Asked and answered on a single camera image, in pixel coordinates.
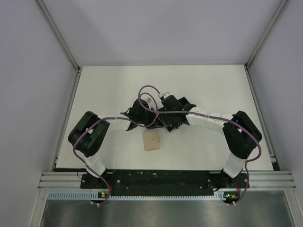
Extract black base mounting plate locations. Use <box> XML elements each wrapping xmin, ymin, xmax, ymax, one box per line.
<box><xmin>80</xmin><ymin>169</ymin><xmax>248</xmax><ymax>196</ymax></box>

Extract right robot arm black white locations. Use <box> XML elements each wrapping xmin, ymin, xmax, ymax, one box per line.
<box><xmin>158</xmin><ymin>92</ymin><xmax>262</xmax><ymax>190</ymax></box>

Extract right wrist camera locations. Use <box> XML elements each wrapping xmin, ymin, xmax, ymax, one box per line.
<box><xmin>158</xmin><ymin>92</ymin><xmax>172</xmax><ymax>100</ymax></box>

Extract aluminium frame rail front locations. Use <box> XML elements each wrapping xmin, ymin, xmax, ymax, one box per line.
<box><xmin>38</xmin><ymin>171</ymin><xmax>296</xmax><ymax>191</ymax></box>

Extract right aluminium corner post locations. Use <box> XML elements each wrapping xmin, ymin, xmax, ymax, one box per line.
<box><xmin>244</xmin><ymin>0</ymin><xmax>291</xmax><ymax>69</ymax></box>

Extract black card holder box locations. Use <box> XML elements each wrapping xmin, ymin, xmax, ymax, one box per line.
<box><xmin>163</xmin><ymin>118</ymin><xmax>188</xmax><ymax>132</ymax></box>

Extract left aluminium corner post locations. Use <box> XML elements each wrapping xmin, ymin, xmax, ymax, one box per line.
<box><xmin>35</xmin><ymin>0</ymin><xmax>80</xmax><ymax>71</ymax></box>

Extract grey slotted cable duct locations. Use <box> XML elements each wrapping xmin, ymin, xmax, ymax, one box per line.
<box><xmin>48</xmin><ymin>191</ymin><xmax>227</xmax><ymax>201</ymax></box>

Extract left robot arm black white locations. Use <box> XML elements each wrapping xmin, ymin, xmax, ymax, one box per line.
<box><xmin>68</xmin><ymin>98</ymin><xmax>163</xmax><ymax>188</ymax></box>

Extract beige card stack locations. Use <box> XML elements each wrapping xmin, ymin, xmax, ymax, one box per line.
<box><xmin>143</xmin><ymin>130</ymin><xmax>160</xmax><ymax>151</ymax></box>

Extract aluminium corner post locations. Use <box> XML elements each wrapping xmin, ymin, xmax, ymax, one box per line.
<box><xmin>244</xmin><ymin>0</ymin><xmax>291</xmax><ymax>69</ymax></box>
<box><xmin>35</xmin><ymin>0</ymin><xmax>80</xmax><ymax>71</ymax></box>

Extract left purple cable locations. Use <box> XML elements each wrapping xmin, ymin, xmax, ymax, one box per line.
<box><xmin>72</xmin><ymin>92</ymin><xmax>159</xmax><ymax>206</ymax></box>

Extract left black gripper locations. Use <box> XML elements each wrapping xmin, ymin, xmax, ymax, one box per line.
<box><xmin>138</xmin><ymin>107</ymin><xmax>164</xmax><ymax>129</ymax></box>

